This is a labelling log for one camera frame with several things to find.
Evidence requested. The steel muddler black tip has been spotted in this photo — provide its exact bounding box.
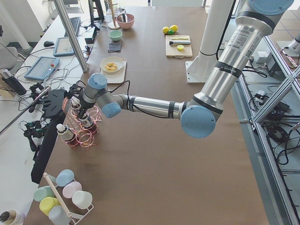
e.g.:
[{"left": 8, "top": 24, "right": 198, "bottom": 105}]
[{"left": 169, "top": 40, "right": 191, "bottom": 45}]

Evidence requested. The white cup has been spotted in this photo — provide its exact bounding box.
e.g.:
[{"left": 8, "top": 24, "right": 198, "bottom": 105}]
[{"left": 72, "top": 190, "right": 93, "bottom": 209}]

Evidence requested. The pink cup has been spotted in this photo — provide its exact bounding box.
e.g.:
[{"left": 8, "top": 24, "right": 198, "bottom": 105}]
[{"left": 62, "top": 181, "right": 82, "bottom": 199}]

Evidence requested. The yellow plastic knife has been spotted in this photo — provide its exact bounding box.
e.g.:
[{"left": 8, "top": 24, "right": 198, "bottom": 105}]
[{"left": 171, "top": 37, "right": 189, "bottom": 40}]

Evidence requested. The aluminium frame post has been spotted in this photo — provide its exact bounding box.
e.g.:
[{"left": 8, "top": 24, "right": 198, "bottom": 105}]
[{"left": 54, "top": 0, "right": 89, "bottom": 72}]

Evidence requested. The cream serving tray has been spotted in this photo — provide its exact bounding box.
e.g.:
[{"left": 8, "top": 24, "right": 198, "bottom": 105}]
[{"left": 100, "top": 58, "right": 127, "bottom": 84}]

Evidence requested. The braided ring bread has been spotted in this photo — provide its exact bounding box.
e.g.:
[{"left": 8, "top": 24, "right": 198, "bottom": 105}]
[{"left": 105, "top": 62, "right": 118, "bottom": 72}]

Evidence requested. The green cup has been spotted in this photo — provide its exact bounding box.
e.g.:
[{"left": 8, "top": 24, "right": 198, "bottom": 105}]
[{"left": 33, "top": 186, "right": 55, "bottom": 202}]

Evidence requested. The yellow lemon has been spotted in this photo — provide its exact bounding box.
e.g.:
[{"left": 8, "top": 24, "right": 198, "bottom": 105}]
[
  {"left": 170, "top": 24, "right": 178, "bottom": 32},
  {"left": 162, "top": 26, "right": 169, "bottom": 34}
]

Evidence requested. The black computer mouse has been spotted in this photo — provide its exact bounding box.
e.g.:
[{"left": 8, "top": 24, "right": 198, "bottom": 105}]
[{"left": 44, "top": 41, "right": 54, "bottom": 47}]

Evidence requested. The white round plate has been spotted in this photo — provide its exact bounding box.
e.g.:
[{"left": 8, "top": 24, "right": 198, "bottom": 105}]
[{"left": 100, "top": 56, "right": 124, "bottom": 73}]

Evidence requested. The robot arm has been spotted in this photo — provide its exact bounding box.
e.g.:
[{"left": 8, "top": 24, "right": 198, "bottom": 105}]
[{"left": 77, "top": 0, "right": 293, "bottom": 138}]

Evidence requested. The tea bottle white cap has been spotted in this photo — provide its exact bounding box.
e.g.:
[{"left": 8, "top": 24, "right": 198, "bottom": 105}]
[{"left": 79, "top": 112, "right": 98, "bottom": 134}]

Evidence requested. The tea bottle in rack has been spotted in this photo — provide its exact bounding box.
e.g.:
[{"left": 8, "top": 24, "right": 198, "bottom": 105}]
[
  {"left": 70, "top": 96, "right": 81, "bottom": 118},
  {"left": 56, "top": 124, "right": 79, "bottom": 147}
]

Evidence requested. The green ceramic bowl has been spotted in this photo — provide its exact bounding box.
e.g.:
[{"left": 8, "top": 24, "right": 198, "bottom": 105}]
[{"left": 108, "top": 30, "right": 123, "bottom": 41}]

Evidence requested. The grey folded cloth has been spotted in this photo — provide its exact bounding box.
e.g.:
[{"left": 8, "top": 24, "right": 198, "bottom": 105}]
[{"left": 108, "top": 43, "right": 122, "bottom": 53}]

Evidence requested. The copper wire bottle rack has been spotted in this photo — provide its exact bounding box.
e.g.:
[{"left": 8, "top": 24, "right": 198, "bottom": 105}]
[{"left": 62, "top": 98, "right": 102, "bottom": 150}]

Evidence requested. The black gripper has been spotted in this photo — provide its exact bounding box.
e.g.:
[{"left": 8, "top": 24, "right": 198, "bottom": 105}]
[{"left": 67, "top": 84, "right": 85, "bottom": 100}]

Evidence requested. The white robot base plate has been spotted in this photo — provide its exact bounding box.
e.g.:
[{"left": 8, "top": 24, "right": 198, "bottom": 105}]
[{"left": 185, "top": 60, "right": 206, "bottom": 83}]

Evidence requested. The blue teach pendant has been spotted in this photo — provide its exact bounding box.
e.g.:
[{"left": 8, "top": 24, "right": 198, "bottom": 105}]
[
  {"left": 53, "top": 37, "right": 75, "bottom": 57},
  {"left": 24, "top": 57, "right": 60, "bottom": 81}
]

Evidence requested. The white cup rack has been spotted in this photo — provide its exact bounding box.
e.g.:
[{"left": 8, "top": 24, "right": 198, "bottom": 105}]
[{"left": 43, "top": 173, "right": 94, "bottom": 225}]

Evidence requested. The round wooden stand base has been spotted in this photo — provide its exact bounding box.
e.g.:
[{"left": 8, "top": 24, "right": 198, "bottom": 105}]
[{"left": 108, "top": 22, "right": 120, "bottom": 30}]

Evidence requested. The wooden cutting board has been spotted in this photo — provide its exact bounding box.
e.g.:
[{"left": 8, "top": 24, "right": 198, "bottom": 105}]
[{"left": 165, "top": 35, "right": 193, "bottom": 58}]

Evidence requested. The yellow lemon lower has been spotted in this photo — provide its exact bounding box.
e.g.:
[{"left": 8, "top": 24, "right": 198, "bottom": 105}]
[{"left": 162, "top": 26, "right": 169, "bottom": 34}]

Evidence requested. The blue teach pendant far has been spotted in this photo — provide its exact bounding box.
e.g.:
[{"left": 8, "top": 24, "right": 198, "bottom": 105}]
[{"left": 53, "top": 37, "right": 75, "bottom": 57}]

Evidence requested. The blue teach pendant near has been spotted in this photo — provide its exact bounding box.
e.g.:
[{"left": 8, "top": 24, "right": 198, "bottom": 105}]
[{"left": 24, "top": 57, "right": 60, "bottom": 81}]

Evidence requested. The yellow lemon upper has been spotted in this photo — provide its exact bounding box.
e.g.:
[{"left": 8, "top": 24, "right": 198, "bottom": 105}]
[{"left": 170, "top": 24, "right": 178, "bottom": 32}]

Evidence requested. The grey cup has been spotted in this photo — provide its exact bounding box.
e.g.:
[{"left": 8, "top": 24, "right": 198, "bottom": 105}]
[{"left": 48, "top": 205, "right": 71, "bottom": 225}]

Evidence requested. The blue cup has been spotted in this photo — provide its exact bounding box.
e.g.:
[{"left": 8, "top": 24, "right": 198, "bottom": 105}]
[{"left": 56, "top": 169, "right": 75, "bottom": 187}]

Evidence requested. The pink ice bowl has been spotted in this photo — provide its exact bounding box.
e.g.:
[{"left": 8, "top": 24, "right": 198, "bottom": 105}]
[{"left": 116, "top": 13, "right": 135, "bottom": 30}]

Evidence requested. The yellow cup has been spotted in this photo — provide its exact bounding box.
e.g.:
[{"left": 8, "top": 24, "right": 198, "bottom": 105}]
[{"left": 39, "top": 197, "right": 60, "bottom": 216}]

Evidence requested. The half lemon slice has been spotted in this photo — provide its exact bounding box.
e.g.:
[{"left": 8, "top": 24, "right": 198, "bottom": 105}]
[{"left": 177, "top": 45, "right": 184, "bottom": 52}]

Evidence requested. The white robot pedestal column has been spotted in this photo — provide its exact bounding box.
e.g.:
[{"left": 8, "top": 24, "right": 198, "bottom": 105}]
[{"left": 194, "top": 0, "right": 236, "bottom": 80}]

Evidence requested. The black keyboard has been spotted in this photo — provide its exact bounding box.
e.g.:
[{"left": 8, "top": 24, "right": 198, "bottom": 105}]
[{"left": 69, "top": 17, "right": 81, "bottom": 36}]

